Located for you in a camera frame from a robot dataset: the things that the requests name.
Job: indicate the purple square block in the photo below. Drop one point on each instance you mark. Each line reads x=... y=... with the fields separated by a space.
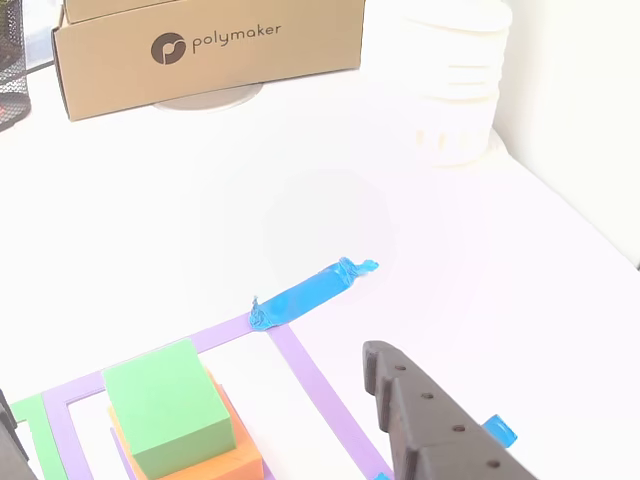
x=122 y=457

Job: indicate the green cube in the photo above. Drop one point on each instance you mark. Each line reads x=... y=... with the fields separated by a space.
x=165 y=400

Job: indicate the orange square block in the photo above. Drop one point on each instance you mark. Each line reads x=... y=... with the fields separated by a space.
x=240 y=455

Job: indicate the blue tape strip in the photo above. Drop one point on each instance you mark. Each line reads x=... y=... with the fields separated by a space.
x=500 y=431
x=300 y=300

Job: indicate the white ribbed appliance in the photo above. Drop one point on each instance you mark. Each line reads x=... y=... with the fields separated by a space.
x=450 y=60

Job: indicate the black mesh bin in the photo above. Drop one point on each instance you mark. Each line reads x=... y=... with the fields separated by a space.
x=12 y=60

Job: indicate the green square frame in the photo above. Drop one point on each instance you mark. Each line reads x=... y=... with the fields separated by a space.
x=42 y=440

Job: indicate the purple square frame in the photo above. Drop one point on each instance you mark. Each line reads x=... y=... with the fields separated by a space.
x=320 y=390

